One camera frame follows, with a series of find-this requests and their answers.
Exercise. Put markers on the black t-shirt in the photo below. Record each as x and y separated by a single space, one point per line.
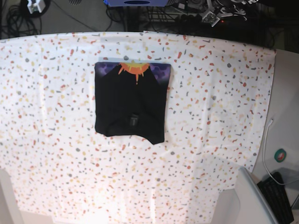
130 99

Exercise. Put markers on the terrazzo pattern tablecloth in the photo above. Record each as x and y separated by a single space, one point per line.
54 163

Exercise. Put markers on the grey laptop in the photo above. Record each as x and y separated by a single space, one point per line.
254 209

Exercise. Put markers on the black keyboard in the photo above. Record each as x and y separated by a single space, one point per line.
277 199

